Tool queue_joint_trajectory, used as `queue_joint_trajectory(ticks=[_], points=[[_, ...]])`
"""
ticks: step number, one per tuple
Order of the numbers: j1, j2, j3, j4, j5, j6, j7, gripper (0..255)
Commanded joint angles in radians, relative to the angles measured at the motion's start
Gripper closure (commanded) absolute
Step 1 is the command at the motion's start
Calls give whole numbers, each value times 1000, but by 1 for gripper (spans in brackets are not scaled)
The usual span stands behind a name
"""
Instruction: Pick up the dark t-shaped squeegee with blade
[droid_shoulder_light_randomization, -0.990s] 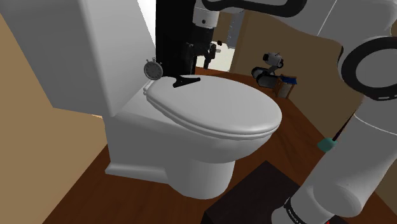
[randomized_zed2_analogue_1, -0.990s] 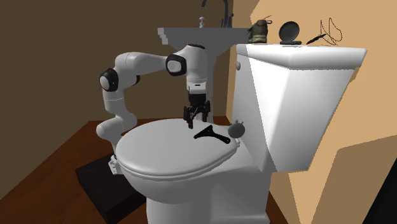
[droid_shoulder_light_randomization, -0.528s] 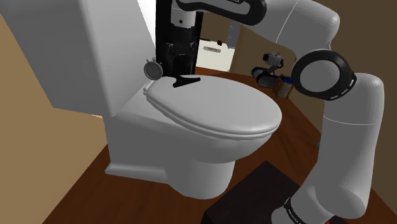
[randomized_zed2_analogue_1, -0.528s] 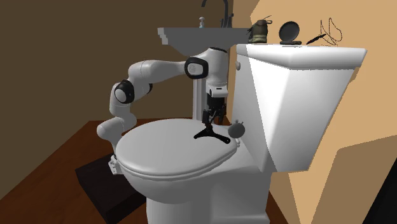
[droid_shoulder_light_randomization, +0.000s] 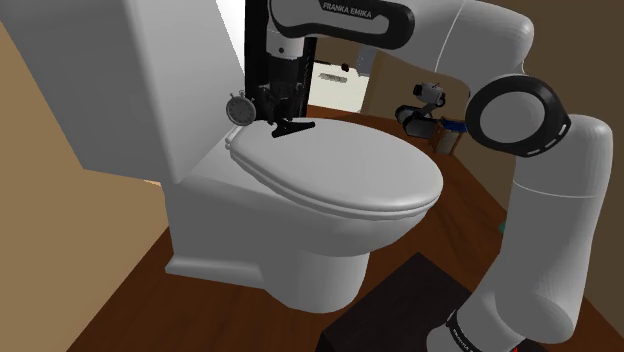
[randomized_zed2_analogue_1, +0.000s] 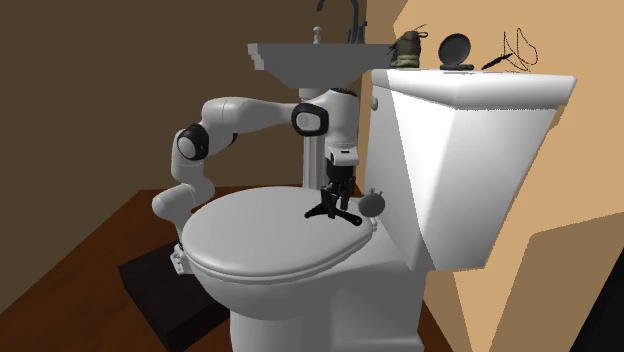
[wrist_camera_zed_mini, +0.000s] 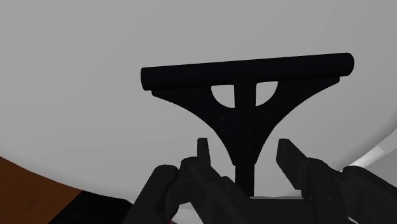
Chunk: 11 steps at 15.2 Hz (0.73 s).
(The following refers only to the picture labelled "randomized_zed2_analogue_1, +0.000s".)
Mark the grey pedestal sink with faucet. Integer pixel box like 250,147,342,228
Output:
246,0,394,190

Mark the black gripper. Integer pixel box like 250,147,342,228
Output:
319,161,357,220

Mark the olive green boot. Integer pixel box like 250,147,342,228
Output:
388,23,431,70

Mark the grey round ball with stem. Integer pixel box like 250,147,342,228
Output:
358,187,387,219

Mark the white toilet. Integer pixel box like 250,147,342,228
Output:
180,67,579,352

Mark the dark round open compact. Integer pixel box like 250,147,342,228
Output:
437,32,476,72

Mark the black three-legged stand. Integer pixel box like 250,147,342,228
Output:
303,201,364,227

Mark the black thin wire tangle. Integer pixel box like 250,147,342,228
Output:
480,26,539,74

